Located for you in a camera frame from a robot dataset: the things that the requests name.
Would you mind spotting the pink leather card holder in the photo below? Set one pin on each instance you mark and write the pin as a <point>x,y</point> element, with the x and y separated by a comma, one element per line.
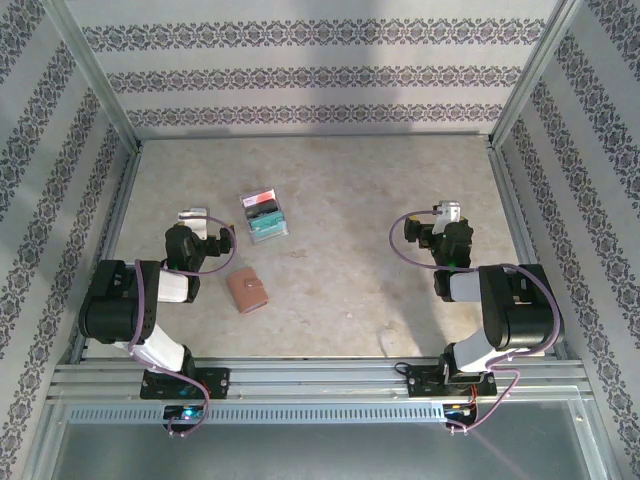
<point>245,292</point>

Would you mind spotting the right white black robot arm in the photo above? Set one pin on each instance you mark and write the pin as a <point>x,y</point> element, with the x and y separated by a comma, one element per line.
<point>525,320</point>

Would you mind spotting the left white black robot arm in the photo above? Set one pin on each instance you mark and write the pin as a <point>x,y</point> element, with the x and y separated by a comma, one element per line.
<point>110,310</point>

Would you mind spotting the teal credit card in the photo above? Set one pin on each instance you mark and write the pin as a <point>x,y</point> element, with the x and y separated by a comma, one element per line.
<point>267,224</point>

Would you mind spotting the clear plastic card box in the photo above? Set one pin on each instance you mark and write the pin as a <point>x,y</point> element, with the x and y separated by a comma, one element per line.
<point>270,239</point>

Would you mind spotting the black credit card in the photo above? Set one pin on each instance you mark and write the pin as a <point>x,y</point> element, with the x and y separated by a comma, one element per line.
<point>265,209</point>

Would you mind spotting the red white credit card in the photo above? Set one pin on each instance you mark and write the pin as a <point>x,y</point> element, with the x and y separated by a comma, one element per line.
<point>257,199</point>

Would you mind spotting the thin aluminium crossbar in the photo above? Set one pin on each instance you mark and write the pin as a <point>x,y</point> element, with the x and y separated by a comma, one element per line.
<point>315,135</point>

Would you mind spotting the small controller circuit board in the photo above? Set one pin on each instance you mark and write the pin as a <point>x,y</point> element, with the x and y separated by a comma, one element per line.
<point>457,411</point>
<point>187,414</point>

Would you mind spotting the grey sheet metal panel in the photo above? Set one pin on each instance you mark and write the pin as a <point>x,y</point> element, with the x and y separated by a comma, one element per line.
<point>320,455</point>

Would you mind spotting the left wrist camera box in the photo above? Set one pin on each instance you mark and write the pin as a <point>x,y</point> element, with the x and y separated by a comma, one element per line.
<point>192,220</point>

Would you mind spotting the aluminium side rail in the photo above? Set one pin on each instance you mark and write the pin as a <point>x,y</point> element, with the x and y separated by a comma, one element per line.
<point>512,200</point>
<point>120,200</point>

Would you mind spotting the wide aluminium mounting rail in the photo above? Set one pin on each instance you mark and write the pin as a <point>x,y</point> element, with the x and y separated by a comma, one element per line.
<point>320,375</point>

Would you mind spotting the aluminium frame post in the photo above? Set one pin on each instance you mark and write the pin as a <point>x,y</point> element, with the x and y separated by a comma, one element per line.
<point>536,70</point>
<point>92,70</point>

